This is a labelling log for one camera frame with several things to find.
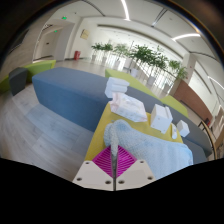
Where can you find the row of potted plants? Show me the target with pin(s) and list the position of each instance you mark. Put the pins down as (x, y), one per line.
(146, 56)

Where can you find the lime green bench seat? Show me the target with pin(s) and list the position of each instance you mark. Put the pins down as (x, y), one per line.
(36, 68)

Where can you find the long wooden table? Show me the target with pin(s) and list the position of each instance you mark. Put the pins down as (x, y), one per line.
(208, 136)

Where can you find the yellow ottoman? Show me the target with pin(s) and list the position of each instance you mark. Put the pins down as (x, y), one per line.
(96, 140)

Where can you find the white tube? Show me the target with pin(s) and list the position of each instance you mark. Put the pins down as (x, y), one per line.
(174, 131)

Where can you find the pink-printed wet wipes pack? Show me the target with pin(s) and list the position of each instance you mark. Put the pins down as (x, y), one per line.
(130, 107)

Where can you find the red fire extinguisher box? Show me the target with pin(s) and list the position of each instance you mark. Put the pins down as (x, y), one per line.
(77, 55)

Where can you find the small white box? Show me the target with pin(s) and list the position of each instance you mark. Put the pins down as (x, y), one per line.
(182, 128)

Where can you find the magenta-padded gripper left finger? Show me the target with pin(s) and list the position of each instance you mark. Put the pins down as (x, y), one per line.
(100, 175)

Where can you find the green exit sign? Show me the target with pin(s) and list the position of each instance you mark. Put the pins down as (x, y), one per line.
(64, 17)

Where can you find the large white box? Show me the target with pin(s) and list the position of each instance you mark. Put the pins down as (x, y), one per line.
(160, 119)

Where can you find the dark grey cube stool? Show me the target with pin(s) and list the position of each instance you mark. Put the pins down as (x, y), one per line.
(18, 80)

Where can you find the ceiling strip lights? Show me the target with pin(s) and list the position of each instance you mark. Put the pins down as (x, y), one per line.
(125, 10)

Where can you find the light blue towel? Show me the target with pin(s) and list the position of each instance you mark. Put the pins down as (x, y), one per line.
(156, 153)

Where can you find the framed wall notice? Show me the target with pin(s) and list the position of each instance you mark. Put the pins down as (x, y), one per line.
(84, 34)

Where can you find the wooden shelf unit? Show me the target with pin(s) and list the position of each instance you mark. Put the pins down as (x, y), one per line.
(219, 133)

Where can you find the lime green ottoman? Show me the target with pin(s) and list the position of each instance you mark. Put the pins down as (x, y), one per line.
(126, 78)
(175, 105)

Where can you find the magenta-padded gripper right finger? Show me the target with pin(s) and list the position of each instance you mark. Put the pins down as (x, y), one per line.
(133, 175)

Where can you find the brown wooden counter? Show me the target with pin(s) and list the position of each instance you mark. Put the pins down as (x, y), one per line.
(195, 101)

